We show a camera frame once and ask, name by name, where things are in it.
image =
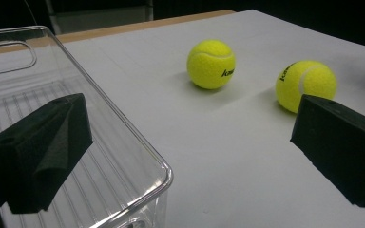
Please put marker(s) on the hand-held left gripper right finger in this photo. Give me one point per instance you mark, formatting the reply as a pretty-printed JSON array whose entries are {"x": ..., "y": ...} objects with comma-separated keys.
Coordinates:
[{"x": 342, "y": 148}]

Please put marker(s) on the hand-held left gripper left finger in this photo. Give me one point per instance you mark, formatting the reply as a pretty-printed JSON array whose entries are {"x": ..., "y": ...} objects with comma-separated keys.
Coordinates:
[{"x": 34, "y": 148}]

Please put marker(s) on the yellow tennis ball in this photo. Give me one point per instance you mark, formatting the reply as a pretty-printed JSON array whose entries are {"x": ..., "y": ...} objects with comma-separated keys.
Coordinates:
[
  {"x": 304, "y": 84},
  {"x": 210, "y": 64}
]

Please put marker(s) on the clear plastic storage bin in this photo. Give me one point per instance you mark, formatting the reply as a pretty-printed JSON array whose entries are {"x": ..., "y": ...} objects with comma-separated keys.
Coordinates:
[{"x": 114, "y": 164}]

